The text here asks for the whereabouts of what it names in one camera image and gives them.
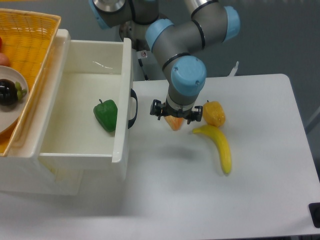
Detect yellow toy banana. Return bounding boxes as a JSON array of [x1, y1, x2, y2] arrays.
[[192, 124, 232, 175]]

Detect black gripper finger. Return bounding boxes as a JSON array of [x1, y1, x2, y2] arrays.
[[186, 105, 203, 125], [150, 99, 167, 121]]

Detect black round object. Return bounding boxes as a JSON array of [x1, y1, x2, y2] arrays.
[[308, 202, 320, 229]]

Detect white drawer cabinet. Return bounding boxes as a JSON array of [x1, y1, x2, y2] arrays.
[[0, 29, 83, 196]]

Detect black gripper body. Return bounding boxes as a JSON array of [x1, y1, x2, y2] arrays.
[[165, 98, 195, 119]]

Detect orange toy bread wedge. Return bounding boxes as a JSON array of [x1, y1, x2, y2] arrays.
[[164, 115, 185, 131]]

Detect green toy bell pepper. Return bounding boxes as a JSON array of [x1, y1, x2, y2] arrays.
[[93, 99, 118, 133]]

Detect dark purple toy mangosteen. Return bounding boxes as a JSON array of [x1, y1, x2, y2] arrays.
[[0, 78, 28, 106]]

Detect yellow toy bell pepper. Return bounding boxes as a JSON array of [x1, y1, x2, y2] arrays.
[[202, 101, 226, 128]]

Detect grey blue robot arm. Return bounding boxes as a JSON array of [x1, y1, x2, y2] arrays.
[[89, 0, 241, 122]]

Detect white top drawer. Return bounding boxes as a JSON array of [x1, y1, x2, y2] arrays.
[[39, 38, 135, 181]]

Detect white table bracket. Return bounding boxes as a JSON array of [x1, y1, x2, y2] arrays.
[[228, 61, 240, 77]]

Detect white plate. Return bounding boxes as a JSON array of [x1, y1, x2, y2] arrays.
[[0, 65, 29, 134]]

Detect yellow woven basket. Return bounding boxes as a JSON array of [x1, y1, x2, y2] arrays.
[[0, 8, 61, 157]]

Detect red toy fruit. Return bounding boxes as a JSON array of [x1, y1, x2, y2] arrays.
[[0, 37, 11, 67]]

